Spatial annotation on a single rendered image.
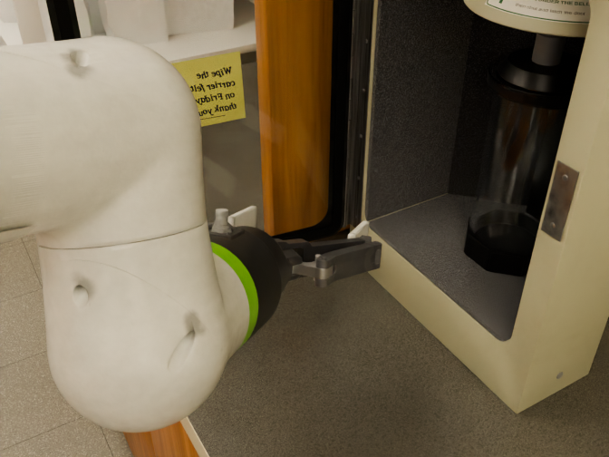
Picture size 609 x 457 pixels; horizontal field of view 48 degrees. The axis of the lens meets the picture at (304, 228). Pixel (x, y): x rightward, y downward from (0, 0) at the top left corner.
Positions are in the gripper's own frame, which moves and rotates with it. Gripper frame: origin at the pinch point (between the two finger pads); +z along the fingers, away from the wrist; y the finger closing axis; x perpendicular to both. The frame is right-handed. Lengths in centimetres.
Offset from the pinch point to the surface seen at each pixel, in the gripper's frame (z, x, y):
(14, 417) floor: 71, 82, 100
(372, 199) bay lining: 13.0, -1.8, -4.8
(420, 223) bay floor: 15.6, 1.1, -10.8
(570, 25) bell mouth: -7.5, -22.1, -23.8
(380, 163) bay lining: 11.8, -6.5, -5.6
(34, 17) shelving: 50, -23, 74
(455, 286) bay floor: 5.3, 5.6, -16.6
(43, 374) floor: 85, 76, 102
